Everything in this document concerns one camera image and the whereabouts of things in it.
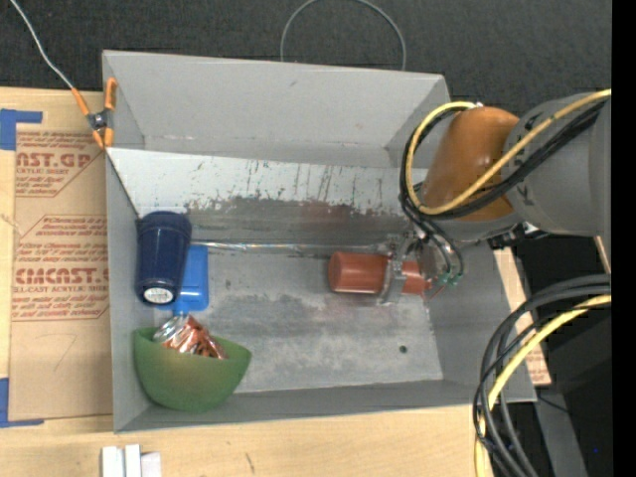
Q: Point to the grey metal bin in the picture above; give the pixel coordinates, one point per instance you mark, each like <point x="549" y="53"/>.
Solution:
<point x="308" y="326"/>

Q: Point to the blue sponge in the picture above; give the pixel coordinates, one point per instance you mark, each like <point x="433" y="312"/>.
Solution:
<point x="196" y="278"/>

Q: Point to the black cylinder on white bracket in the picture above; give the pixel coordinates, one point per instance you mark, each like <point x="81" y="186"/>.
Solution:
<point x="507" y="239"/>

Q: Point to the brown cardboard board red print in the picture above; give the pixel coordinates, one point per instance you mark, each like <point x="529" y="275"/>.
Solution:
<point x="59" y="246"/>

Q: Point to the dark blue cup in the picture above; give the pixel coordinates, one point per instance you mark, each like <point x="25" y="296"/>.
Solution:
<point x="161" y="256"/>

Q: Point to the red-brown plastic cylinder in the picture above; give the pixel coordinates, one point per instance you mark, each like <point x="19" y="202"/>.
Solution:
<point x="355" y="272"/>

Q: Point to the green bowl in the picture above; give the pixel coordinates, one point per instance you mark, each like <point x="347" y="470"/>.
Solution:
<point x="189" y="380"/>

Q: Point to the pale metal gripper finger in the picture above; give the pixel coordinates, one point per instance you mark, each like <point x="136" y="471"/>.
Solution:
<point x="395" y="283"/>
<point x="400" y="249"/>

